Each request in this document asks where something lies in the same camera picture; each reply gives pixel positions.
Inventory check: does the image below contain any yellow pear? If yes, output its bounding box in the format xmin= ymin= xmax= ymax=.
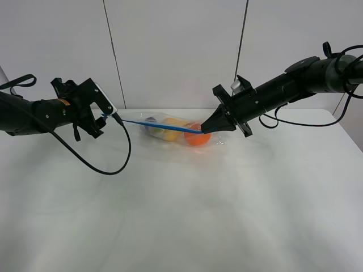
xmin=153 ymin=117 xmax=188 ymax=142

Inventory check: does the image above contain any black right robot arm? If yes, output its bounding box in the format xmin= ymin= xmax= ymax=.
xmin=201 ymin=55 xmax=362 ymax=137

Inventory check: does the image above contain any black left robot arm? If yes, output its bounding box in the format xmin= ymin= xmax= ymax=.
xmin=1 ymin=78 xmax=117 ymax=142

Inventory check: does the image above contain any orange fruit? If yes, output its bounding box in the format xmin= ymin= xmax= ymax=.
xmin=184 ymin=122 xmax=212 ymax=146

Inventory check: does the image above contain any clear zip bag blue zipper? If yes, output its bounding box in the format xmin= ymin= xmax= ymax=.
xmin=119 ymin=112 xmax=226 ymax=148

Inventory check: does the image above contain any purple eggplant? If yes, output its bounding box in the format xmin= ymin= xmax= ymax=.
xmin=145 ymin=117 xmax=158 ymax=124

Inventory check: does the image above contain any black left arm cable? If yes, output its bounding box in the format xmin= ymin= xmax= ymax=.
xmin=0 ymin=74 xmax=132 ymax=175

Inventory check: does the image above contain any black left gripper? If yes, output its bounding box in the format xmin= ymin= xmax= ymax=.
xmin=51 ymin=78 xmax=108 ymax=139

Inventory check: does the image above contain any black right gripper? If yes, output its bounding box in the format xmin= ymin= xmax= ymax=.
xmin=201 ymin=75 xmax=258 ymax=137

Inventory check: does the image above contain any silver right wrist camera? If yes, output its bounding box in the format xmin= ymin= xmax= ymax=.
xmin=230 ymin=79 xmax=244 ymax=94

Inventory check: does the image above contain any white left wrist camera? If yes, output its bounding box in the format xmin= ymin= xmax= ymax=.
xmin=95 ymin=82 xmax=117 ymax=116

